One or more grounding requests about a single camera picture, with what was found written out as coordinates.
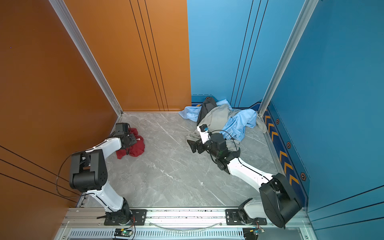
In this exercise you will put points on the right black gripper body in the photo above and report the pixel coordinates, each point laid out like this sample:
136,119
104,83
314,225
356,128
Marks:
207,147

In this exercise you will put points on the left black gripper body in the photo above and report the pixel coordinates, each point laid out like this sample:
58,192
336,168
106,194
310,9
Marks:
131,140

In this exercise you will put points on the dark red cloth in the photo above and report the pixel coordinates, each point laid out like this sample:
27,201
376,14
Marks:
134,151

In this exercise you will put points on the beige grey cloth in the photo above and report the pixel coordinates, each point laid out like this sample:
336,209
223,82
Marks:
231,123

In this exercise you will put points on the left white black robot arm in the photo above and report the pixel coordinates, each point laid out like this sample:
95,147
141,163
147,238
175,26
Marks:
89,175

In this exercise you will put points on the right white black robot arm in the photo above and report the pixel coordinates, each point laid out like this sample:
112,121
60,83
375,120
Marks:
279,202

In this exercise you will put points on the dark grey cloth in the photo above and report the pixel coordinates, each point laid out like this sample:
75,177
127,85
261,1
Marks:
208,105

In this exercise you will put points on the light blue cloth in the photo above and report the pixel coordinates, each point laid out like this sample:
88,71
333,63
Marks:
191,113

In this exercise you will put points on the green circuit board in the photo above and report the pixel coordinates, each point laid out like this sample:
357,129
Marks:
123,234

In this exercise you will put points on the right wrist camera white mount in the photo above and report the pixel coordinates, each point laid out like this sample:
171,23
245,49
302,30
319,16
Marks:
204,133

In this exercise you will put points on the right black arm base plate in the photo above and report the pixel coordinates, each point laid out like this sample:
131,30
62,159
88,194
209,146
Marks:
239,217

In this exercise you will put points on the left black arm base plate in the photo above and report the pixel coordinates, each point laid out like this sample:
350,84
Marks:
132,217

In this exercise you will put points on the aluminium front frame rail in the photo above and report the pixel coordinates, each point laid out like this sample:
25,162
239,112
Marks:
195,223

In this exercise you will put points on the small board with wires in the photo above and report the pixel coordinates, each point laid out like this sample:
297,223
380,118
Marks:
252,233

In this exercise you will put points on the left aluminium corner post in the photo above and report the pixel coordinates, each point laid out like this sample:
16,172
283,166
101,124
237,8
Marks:
75,34

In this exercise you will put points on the aluminium corner post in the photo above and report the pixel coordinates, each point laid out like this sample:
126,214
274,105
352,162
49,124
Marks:
75,34
292,43

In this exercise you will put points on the right aluminium corner post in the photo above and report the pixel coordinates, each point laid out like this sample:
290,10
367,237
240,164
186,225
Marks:
292,43

